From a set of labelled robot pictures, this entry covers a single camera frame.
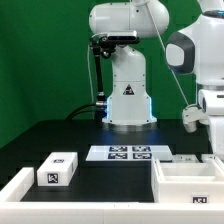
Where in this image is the white fiducial marker plate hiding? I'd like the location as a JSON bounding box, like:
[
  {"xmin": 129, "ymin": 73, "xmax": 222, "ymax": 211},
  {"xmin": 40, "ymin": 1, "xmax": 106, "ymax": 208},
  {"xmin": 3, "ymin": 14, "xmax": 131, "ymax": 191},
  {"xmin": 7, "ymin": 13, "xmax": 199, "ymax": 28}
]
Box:
[{"xmin": 86, "ymin": 145, "xmax": 172, "ymax": 161}]

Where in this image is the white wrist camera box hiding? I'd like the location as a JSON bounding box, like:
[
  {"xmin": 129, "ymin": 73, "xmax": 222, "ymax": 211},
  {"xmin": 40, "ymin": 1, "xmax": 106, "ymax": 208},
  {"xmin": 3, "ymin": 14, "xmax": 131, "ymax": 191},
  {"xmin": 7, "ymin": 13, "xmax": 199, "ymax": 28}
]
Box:
[{"xmin": 182, "ymin": 104, "xmax": 209, "ymax": 133}]

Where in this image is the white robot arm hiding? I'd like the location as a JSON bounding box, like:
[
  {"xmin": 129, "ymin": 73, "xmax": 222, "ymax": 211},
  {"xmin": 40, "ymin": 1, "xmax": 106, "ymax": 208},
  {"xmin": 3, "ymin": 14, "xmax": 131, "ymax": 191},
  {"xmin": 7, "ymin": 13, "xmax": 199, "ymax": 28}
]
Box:
[{"xmin": 89, "ymin": 0, "xmax": 224, "ymax": 160}]

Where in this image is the grey depth camera bar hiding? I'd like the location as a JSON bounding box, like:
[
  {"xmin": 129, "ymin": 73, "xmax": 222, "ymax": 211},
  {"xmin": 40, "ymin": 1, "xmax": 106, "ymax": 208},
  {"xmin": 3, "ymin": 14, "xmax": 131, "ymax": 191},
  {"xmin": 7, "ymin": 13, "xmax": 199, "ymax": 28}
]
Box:
[{"xmin": 107, "ymin": 31, "xmax": 139, "ymax": 44}]

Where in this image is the black cable bundle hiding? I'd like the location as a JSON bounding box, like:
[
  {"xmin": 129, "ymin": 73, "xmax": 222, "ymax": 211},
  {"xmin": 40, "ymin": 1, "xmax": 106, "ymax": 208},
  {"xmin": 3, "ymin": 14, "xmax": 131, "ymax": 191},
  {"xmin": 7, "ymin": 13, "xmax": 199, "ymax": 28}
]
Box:
[{"xmin": 65, "ymin": 103, "xmax": 98, "ymax": 121}]

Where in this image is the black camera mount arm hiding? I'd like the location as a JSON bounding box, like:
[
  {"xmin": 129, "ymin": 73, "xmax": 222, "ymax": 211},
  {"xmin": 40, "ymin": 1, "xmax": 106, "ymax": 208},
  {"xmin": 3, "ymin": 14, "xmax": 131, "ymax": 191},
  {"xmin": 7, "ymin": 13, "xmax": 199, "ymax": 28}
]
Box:
[{"xmin": 89, "ymin": 35, "xmax": 111, "ymax": 125}]

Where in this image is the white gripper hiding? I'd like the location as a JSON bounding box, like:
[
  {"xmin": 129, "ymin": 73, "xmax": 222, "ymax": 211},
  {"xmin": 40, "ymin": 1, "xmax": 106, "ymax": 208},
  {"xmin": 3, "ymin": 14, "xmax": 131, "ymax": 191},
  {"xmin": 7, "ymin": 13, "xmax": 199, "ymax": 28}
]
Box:
[{"xmin": 198, "ymin": 89, "xmax": 224, "ymax": 160}]

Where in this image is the white cabinet door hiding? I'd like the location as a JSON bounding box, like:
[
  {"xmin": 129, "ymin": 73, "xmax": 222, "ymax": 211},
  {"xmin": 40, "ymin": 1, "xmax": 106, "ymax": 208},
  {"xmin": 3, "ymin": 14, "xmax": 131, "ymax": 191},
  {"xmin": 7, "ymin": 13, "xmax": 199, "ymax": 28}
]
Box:
[
  {"xmin": 201, "ymin": 154, "xmax": 215, "ymax": 163},
  {"xmin": 172, "ymin": 154, "xmax": 199, "ymax": 163}
]

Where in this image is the white cabinet body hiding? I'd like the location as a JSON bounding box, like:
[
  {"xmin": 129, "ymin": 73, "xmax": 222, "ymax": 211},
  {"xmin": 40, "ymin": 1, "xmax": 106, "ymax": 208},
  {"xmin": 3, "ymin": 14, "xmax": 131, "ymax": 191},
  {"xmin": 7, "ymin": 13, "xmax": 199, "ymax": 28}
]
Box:
[{"xmin": 151, "ymin": 157, "xmax": 224, "ymax": 204}]

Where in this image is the white L-shaped workspace fence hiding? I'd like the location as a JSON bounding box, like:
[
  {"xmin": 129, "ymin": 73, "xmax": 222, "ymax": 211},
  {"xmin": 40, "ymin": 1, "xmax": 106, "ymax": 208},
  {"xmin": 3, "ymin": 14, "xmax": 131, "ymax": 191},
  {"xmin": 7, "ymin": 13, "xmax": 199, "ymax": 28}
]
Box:
[{"xmin": 0, "ymin": 167, "xmax": 224, "ymax": 224}]

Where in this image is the white cabinet top block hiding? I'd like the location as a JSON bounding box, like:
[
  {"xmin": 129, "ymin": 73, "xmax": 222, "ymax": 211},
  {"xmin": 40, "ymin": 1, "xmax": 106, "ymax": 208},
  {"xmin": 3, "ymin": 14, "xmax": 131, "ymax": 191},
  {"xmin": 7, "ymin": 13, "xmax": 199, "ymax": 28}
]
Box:
[{"xmin": 37, "ymin": 152, "xmax": 78, "ymax": 186}]

